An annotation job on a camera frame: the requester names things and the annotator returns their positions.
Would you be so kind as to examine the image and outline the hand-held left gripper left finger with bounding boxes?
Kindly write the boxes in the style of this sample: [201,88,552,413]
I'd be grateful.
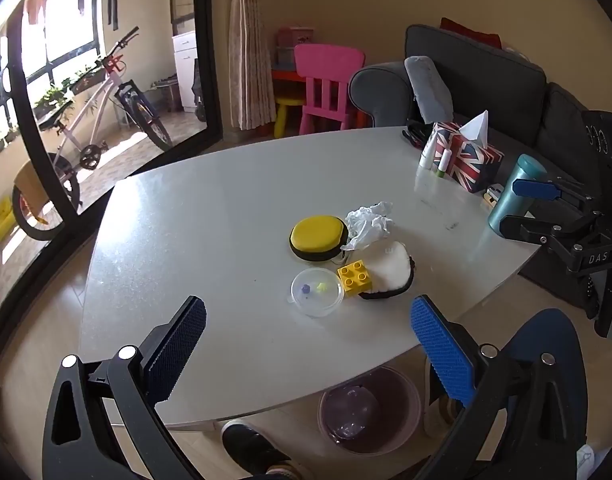
[42,295,208,480]

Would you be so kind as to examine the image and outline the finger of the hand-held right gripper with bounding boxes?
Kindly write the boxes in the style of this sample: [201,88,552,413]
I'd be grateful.
[512,176,599,218]
[500,212,604,261]

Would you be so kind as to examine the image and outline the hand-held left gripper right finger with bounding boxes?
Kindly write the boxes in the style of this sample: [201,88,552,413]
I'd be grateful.
[410,295,587,480]

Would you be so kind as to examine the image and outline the pink wastebasket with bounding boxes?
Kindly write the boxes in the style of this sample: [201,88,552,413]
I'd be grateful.
[317,366,422,457]

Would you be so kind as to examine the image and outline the yellow toy brick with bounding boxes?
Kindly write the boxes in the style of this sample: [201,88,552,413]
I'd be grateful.
[337,259,374,297]

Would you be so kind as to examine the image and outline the clear round plastic container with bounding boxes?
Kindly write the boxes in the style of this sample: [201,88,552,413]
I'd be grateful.
[287,267,346,318]

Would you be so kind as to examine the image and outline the white tissue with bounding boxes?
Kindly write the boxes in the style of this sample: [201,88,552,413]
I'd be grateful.
[342,201,394,252]

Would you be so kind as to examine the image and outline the yellow round zip case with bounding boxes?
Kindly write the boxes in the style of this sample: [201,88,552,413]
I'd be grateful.
[289,214,350,262]

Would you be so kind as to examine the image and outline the teal thermos bottle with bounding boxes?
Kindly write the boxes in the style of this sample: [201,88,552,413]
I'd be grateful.
[487,154,548,233]

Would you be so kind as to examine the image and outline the flag print tissue box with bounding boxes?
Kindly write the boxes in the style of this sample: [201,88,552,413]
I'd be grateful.
[432,110,505,192]

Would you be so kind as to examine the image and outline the person's right leg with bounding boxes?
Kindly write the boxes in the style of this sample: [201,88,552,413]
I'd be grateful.
[486,309,589,480]

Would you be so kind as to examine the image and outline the white cream tube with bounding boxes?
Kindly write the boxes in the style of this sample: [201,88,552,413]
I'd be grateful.
[419,130,439,170]

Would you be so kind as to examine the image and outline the person's left shoe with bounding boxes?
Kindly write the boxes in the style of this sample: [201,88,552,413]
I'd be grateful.
[221,420,314,480]

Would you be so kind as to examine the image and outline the grey sofa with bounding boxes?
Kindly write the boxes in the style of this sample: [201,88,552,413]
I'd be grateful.
[348,24,612,311]

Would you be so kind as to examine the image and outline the small black object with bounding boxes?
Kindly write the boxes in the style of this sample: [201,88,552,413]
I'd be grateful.
[402,121,434,150]

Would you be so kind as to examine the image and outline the grey pillow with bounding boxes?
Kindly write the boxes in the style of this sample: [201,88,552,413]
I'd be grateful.
[405,56,454,125]

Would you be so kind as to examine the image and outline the red cushion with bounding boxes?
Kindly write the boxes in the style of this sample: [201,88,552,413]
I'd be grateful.
[440,17,501,48]

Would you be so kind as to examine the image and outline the white printed shirt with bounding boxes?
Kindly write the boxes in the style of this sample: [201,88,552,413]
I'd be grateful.
[576,442,604,480]

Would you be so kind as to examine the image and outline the white bicycle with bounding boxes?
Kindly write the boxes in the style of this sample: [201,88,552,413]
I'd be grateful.
[12,26,173,241]

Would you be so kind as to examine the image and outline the cardboard box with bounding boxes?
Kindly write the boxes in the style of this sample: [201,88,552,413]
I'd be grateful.
[13,160,49,211]

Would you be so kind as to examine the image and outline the yellow crate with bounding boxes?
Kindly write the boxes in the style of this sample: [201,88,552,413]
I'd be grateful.
[0,197,14,241]

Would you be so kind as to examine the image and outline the pink plastic chair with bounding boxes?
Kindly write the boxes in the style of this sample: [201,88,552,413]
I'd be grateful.
[293,44,366,136]

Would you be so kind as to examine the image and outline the yellow plastic stool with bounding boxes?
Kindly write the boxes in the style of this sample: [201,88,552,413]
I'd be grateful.
[274,97,307,138]

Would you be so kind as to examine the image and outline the white cabinet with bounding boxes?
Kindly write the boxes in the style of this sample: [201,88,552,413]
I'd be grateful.
[172,31,207,113]

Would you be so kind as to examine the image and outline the potted balcony plants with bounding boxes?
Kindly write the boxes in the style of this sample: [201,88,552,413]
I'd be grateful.
[33,67,109,116]

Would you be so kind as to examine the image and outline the pink storage box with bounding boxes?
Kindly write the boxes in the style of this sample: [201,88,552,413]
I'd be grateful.
[277,26,314,68]

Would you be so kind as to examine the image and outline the beige patterned curtain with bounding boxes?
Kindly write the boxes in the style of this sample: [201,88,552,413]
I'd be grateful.
[228,0,277,131]

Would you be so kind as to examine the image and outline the black sliding door frame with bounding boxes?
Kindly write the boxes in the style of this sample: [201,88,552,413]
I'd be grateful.
[0,0,224,366]

